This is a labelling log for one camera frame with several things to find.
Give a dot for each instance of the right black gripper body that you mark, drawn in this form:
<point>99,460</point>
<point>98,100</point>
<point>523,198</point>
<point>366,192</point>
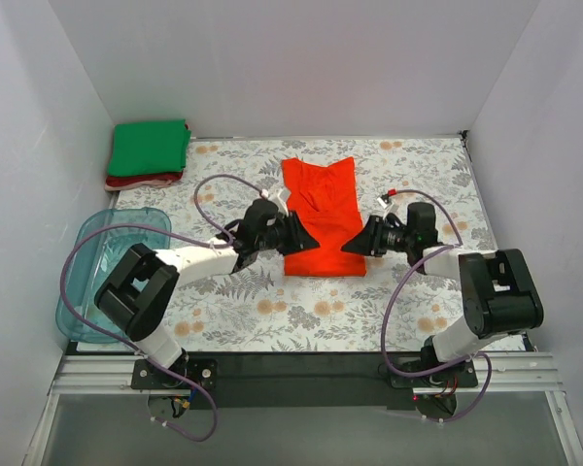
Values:
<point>375,237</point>

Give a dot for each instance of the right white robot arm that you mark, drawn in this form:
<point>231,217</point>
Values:
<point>499,297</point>

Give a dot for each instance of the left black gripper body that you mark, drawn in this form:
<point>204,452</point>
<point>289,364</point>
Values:
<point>288,233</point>

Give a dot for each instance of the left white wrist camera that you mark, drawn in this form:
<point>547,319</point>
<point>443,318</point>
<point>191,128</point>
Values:
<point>279,198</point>

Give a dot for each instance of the folded pink t-shirt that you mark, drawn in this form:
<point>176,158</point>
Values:
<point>116,185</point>

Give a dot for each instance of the orange t-shirt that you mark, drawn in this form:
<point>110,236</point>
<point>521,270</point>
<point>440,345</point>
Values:
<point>325,199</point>

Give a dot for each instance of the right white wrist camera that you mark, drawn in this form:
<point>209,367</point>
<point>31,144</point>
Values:
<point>387,202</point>

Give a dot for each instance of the aluminium frame rail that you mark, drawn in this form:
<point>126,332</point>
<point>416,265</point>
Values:
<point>513,371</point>

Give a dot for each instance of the folded green t-shirt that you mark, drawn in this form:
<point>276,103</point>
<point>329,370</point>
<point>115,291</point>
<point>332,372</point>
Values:
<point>146,148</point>

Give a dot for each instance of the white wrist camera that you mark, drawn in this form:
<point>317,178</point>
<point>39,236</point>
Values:
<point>279,198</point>
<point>387,202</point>

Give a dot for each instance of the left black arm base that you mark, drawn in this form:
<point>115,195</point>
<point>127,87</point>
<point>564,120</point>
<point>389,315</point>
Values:
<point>202,371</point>

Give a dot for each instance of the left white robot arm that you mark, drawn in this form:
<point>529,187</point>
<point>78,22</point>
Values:
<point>136,294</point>

